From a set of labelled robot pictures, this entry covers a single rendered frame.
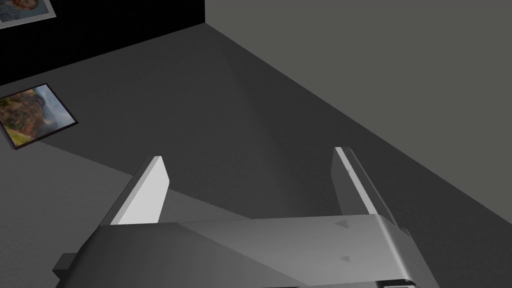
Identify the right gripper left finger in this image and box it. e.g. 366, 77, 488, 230
98, 155, 171, 228

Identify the landscape picture in dark frame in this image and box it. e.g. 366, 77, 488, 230
0, 82, 80, 151

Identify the portrait picture in pale frame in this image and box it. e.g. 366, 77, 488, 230
0, 0, 57, 30

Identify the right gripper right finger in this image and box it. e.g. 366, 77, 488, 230
331, 146, 399, 227

